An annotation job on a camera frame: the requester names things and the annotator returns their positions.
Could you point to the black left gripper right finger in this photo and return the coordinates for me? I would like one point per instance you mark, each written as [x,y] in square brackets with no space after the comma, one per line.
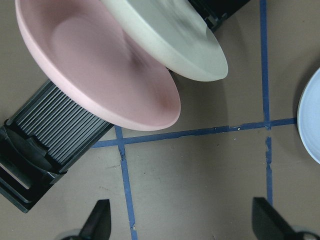
[268,224]

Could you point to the blue plate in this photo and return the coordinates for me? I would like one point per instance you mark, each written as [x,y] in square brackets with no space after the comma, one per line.
[308,116]

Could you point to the pink plate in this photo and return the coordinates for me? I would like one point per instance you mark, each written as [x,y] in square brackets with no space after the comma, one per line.
[86,54]

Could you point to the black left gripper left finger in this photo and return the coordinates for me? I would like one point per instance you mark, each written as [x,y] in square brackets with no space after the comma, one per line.
[98,224]

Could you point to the black dish rack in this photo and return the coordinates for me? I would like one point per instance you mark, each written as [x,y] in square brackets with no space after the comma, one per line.
[50,132]

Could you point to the cream plate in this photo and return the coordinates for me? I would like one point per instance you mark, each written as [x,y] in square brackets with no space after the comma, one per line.
[173,33]

